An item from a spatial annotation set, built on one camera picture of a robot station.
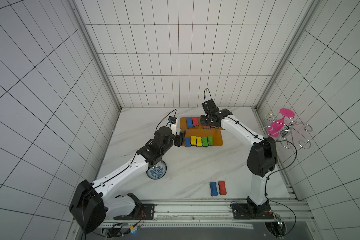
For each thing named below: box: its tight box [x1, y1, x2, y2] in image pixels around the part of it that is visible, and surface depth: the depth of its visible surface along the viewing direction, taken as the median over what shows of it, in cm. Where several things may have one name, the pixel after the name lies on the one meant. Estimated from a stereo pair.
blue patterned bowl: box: [146, 160, 167, 180], surface depth 87 cm
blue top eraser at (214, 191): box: [209, 181, 219, 197], surface depth 81 cm
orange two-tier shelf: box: [180, 117, 225, 148], surface depth 97 cm
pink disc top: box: [279, 108, 295, 118], surface depth 81 cm
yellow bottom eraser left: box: [190, 135, 197, 145], surface depth 100 cm
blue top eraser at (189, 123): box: [186, 118, 193, 129], surface depth 92 cm
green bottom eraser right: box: [208, 136, 214, 146], surface depth 100 cm
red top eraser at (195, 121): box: [192, 117, 199, 126], surface depth 94 cm
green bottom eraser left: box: [202, 137, 208, 147], surface depth 99 cm
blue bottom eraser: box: [185, 137, 191, 148], surface depth 99 cm
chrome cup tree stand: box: [263, 113, 313, 149], surface depth 73 cm
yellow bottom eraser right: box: [196, 137, 203, 147], surface depth 99 cm
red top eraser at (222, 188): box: [218, 180, 227, 195], surface depth 81 cm
